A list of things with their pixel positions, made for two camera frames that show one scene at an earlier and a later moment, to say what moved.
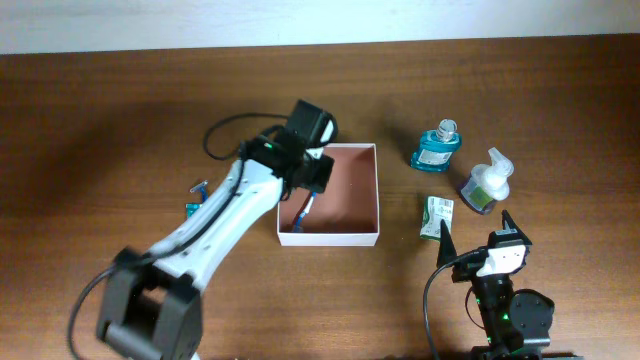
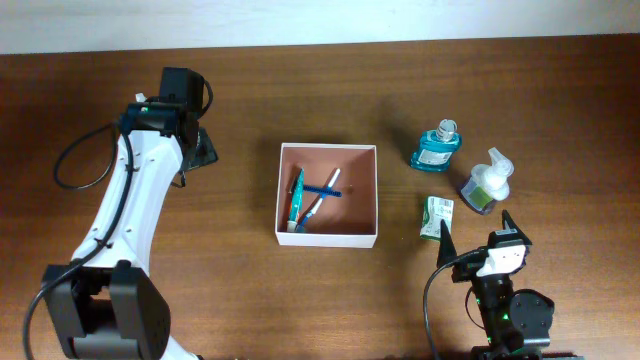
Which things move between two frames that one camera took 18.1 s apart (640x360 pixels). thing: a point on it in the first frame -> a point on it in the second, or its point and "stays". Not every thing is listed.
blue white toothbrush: (299, 223) -> (301, 226)
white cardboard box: (346, 213) stays
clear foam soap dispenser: (488, 183) stays
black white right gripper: (466, 268) stays
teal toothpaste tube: (191, 208) -> (297, 198)
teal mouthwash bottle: (438, 145) stays
